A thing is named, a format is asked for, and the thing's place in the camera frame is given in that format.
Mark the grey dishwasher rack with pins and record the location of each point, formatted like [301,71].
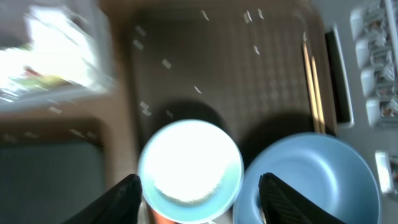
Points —
[362,42]

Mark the brown serving tray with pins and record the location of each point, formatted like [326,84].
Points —
[239,70]

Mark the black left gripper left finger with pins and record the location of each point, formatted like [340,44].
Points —
[118,205]

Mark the white tissue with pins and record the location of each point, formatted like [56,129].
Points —
[60,46]

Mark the pile of rice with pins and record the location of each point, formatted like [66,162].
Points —
[187,160]

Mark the yellow snack wrapper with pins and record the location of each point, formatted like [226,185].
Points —
[30,82]

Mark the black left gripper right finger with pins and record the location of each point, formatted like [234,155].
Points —
[281,204]

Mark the clear plastic bin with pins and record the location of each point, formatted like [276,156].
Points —
[16,49]

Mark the black waste tray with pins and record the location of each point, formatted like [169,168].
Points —
[51,169]

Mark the light blue rice bowl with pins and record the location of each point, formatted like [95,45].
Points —
[211,208]

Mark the orange carrot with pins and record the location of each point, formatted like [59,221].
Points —
[159,219]

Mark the dark blue plate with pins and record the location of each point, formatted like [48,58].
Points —
[327,171]

